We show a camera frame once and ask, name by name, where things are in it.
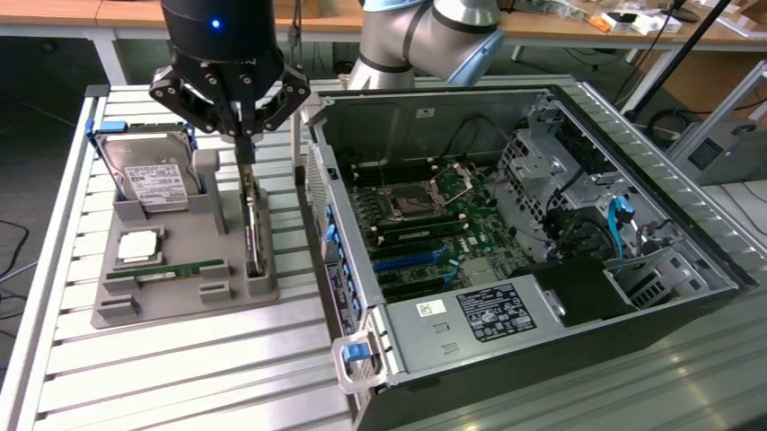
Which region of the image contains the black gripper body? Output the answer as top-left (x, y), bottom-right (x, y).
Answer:
top-left (159, 0), bottom-right (287, 138)

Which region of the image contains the black graphics card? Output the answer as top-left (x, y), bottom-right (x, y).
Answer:
top-left (234, 152), bottom-right (271, 278)

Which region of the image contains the blue disk carrier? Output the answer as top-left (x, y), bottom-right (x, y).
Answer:
top-left (83, 119), bottom-right (208, 203)

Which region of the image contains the silver hard disk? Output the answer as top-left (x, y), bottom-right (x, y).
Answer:
top-left (99, 129), bottom-right (199, 215)

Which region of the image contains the thin locking lever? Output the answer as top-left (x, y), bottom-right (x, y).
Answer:
top-left (375, 152), bottom-right (391, 201)

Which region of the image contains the long wooden desk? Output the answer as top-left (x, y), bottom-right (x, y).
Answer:
top-left (0, 0), bottom-right (367, 86)

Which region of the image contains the CPU socket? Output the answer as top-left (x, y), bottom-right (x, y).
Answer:
top-left (388, 183), bottom-right (444, 221)

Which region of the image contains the metal socket cover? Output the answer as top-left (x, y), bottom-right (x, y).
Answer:
top-left (428, 163), bottom-right (480, 207)

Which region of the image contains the silver CPU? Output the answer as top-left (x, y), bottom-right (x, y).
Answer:
top-left (115, 231), bottom-right (163, 266)

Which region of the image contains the dark installed RAM stick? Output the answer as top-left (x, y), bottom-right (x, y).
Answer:
top-left (376, 222), bottom-right (468, 246)

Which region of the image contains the green RAM stick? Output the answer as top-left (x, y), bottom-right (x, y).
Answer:
top-left (106, 262), bottom-right (227, 282)

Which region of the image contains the green motherboard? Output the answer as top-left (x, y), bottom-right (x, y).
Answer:
top-left (344, 156), bottom-right (540, 306)

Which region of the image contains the metal disk bay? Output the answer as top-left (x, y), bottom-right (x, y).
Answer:
top-left (498, 128), bottom-right (600, 210)

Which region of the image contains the grey parts rack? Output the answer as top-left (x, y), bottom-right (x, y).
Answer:
top-left (88, 147), bottom-right (283, 331)

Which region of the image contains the long black expansion slot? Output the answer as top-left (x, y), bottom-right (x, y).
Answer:
top-left (380, 270), bottom-right (450, 288)
top-left (383, 282), bottom-right (458, 303)

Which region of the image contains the cluttered wooden desk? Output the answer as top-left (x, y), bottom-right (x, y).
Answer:
top-left (502, 0), bottom-right (767, 113)

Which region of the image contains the silver chipset heatsink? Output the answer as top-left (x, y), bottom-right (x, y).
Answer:
top-left (464, 259), bottom-right (499, 282)

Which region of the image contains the grey power supply unit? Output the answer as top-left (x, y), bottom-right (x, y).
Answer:
top-left (383, 273), bottom-right (568, 376)

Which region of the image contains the white black desk device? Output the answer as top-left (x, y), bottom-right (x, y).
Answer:
top-left (600, 11), bottom-right (683, 36)

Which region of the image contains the black fan shroud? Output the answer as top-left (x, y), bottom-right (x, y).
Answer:
top-left (508, 259), bottom-right (640, 329)

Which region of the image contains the black tripod pole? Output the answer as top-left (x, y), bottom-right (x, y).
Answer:
top-left (622, 0), bottom-right (737, 120)

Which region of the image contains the grey equipment cabinet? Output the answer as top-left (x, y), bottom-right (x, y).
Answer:
top-left (667, 60), bottom-right (767, 185)

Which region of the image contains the grey desktop computer case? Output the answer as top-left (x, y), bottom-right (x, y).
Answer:
top-left (290, 83), bottom-right (758, 431)

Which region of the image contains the grey case handle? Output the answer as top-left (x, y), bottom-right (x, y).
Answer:
top-left (299, 101), bottom-right (328, 129)
top-left (331, 331), bottom-right (384, 395)

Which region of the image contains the black case wire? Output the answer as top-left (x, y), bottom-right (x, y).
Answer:
top-left (440, 114), bottom-right (502, 161)

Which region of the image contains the blue wire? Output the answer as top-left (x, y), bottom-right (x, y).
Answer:
top-left (604, 192), bottom-right (636, 261)

